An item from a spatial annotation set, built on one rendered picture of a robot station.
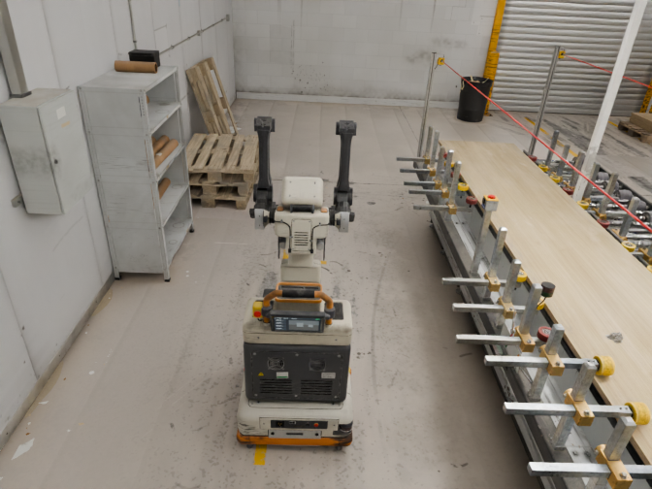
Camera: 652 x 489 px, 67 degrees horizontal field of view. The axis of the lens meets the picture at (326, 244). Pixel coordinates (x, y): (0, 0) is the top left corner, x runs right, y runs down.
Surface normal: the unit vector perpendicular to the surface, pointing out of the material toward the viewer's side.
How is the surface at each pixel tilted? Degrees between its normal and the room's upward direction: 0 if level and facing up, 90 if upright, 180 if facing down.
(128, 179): 90
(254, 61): 90
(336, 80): 90
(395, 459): 0
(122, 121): 90
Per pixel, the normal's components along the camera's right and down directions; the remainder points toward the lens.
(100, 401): 0.04, -0.87
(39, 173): 0.00, 0.50
